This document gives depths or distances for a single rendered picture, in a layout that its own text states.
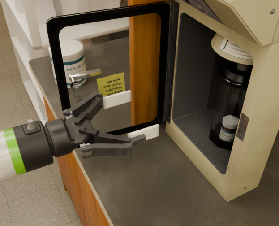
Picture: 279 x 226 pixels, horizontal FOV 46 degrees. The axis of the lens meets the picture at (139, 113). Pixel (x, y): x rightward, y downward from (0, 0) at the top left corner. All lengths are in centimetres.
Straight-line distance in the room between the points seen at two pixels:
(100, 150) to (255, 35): 35
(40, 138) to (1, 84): 261
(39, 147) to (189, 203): 46
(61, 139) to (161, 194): 39
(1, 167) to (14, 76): 270
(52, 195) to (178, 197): 134
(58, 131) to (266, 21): 42
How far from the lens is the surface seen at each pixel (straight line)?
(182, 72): 94
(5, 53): 374
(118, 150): 64
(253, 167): 90
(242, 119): 75
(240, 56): 75
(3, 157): 64
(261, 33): 60
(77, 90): 85
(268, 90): 71
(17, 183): 229
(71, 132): 68
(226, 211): 93
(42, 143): 64
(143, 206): 91
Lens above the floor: 169
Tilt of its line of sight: 39 degrees down
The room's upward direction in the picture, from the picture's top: straight up
